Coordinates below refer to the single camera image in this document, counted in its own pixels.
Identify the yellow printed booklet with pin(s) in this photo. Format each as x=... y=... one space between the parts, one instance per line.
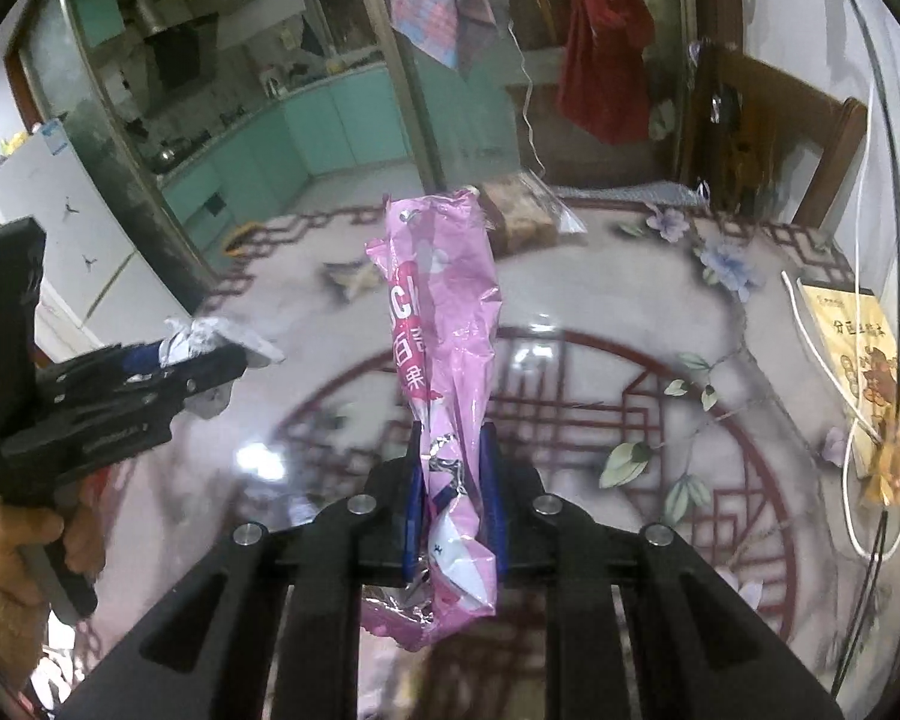
x=862 y=353

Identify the clear bag of bread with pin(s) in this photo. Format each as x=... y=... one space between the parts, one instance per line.
x=522 y=213

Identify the left hand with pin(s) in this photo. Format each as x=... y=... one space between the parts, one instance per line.
x=20 y=528

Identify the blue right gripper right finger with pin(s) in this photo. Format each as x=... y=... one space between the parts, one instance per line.
x=491 y=480

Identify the teal kitchen cabinets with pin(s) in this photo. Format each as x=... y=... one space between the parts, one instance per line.
x=258 y=167

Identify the red hanging cloth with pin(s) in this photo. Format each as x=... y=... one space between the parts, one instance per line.
x=603 y=82

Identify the white refrigerator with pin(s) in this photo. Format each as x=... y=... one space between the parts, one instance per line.
x=97 y=289

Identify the wooden chair by wall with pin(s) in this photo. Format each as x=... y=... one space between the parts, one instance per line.
x=741 y=119

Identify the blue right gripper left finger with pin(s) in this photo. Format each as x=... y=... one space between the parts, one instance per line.
x=412 y=500

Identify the silver foil wrapper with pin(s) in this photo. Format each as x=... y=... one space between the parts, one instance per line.
x=210 y=337

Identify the pink foil snack bag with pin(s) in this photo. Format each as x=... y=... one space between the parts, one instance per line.
x=444 y=302

